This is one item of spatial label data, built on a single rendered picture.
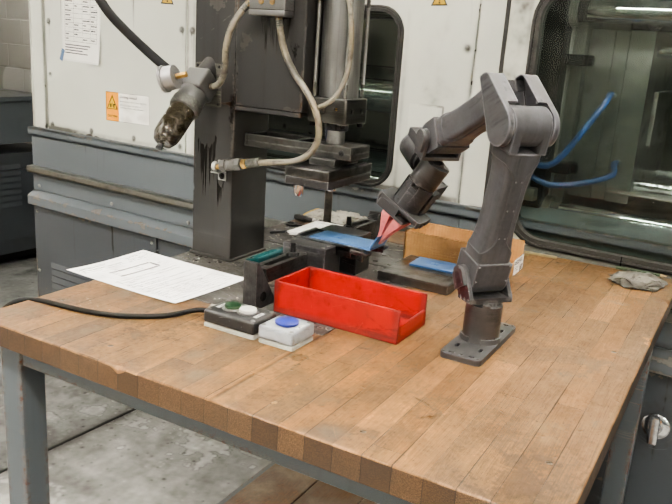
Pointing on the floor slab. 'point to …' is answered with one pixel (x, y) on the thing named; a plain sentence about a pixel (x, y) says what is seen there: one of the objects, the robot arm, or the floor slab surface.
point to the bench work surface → (362, 392)
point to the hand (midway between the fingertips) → (381, 239)
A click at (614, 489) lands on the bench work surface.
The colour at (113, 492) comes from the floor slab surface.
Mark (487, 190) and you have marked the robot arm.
